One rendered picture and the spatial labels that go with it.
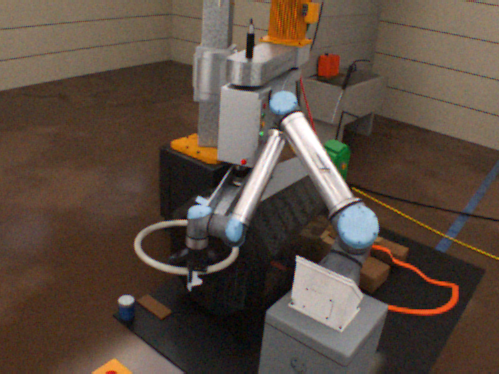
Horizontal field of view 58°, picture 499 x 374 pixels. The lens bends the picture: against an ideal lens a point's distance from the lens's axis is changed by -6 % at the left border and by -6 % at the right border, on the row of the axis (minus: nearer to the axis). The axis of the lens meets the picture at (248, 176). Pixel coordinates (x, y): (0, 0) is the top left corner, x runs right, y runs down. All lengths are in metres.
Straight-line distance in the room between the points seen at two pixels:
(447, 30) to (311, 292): 5.96
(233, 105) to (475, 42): 5.34
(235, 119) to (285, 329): 1.12
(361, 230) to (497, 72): 5.78
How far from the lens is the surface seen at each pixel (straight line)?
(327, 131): 6.01
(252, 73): 2.40
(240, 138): 2.52
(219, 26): 3.47
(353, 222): 1.77
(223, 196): 2.61
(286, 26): 3.01
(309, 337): 1.95
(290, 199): 3.06
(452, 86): 7.51
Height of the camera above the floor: 2.17
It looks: 25 degrees down
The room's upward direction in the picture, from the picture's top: 5 degrees clockwise
